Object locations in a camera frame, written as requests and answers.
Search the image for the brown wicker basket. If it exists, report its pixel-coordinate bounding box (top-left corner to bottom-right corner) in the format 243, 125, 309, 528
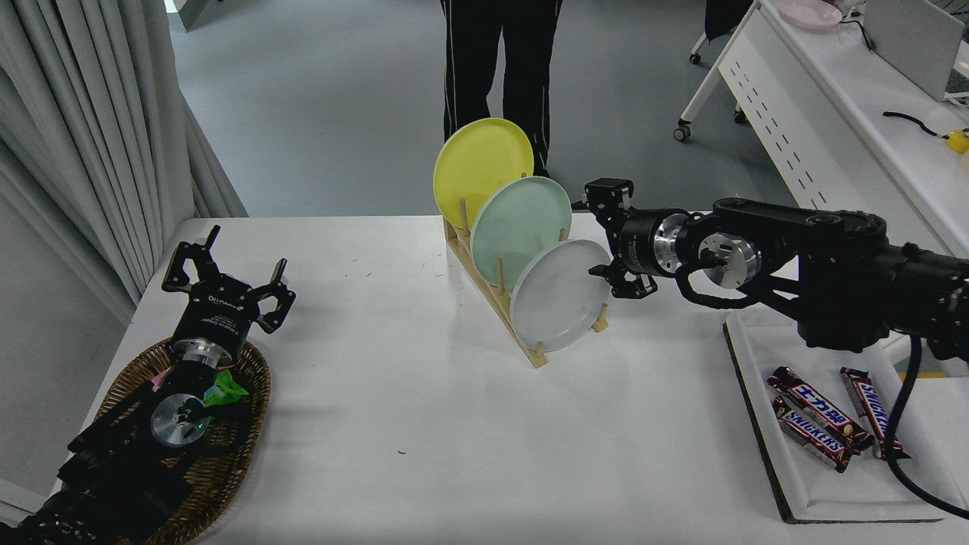
95, 337, 272, 545

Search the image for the grey plate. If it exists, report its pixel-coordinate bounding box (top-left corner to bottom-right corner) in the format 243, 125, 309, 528
510, 239, 614, 353

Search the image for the pink plate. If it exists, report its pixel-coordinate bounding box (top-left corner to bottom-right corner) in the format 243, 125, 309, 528
778, 0, 843, 31

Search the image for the yellow plate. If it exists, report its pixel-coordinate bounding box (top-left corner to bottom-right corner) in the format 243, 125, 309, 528
433, 118, 535, 230

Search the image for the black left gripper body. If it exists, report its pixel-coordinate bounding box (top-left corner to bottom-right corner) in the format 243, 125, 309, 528
174, 275, 260, 349

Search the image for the snack bar with Chinese print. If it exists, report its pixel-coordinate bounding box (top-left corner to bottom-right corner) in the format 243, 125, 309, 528
768, 367, 875, 455

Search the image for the white foam tray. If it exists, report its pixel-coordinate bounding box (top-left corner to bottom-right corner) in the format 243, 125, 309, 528
723, 307, 969, 525

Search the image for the pale green plate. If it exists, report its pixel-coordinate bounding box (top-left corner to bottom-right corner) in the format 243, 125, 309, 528
470, 176, 573, 292

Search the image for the thin black cable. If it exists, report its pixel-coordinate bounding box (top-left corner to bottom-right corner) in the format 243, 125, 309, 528
833, 4, 877, 52

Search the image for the white desk on wheels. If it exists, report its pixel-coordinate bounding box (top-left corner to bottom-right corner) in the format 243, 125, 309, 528
674, 0, 969, 364

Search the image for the grey curtain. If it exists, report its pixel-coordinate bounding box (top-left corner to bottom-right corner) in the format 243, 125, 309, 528
0, 0, 249, 322

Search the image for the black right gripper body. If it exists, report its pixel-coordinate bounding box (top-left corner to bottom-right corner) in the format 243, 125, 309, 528
612, 210, 659, 276

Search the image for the grey laptop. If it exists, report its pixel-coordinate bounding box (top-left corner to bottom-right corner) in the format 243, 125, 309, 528
863, 0, 966, 103

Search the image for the wooden plate rack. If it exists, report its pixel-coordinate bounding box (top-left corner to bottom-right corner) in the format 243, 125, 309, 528
444, 198, 610, 370

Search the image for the green wrapper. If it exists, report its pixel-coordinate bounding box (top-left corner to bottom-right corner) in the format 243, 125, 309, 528
204, 369, 251, 406

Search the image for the thick black cable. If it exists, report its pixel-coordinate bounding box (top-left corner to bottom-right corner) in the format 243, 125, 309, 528
883, 111, 951, 141

